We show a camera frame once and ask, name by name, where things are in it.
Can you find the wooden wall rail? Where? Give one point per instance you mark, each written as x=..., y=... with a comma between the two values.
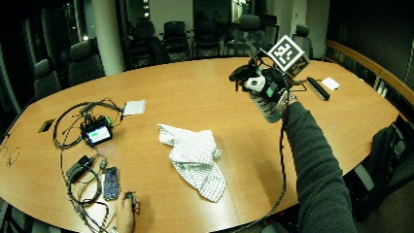
x=370, y=66

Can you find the row of black office chairs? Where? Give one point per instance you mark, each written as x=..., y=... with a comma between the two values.
x=84, y=61

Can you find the black bag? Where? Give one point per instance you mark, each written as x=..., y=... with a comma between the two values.
x=380, y=168

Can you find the white round pillar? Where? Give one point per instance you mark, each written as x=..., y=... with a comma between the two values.
x=108, y=35

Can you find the white striped cloth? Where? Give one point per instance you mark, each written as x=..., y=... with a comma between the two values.
x=196, y=155

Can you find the white marker cube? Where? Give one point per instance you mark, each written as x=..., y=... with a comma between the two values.
x=285, y=51

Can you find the grey ribbed cylinder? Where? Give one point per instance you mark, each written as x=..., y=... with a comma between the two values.
x=268, y=108

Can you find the blue circuit board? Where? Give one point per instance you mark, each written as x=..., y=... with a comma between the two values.
x=111, y=183

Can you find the small black flat device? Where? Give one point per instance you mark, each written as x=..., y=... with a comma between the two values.
x=45, y=126

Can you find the small white card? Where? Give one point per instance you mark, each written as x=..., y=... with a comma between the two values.
x=330, y=83

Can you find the small black clicker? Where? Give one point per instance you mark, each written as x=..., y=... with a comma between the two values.
x=132, y=200

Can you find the long black bar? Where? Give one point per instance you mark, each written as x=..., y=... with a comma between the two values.
x=318, y=88

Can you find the black power adapter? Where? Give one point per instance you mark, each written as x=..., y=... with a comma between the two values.
x=79, y=167

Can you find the white paper card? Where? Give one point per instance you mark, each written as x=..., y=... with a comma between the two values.
x=135, y=107

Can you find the small black screen device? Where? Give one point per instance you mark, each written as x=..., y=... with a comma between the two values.
x=99, y=133

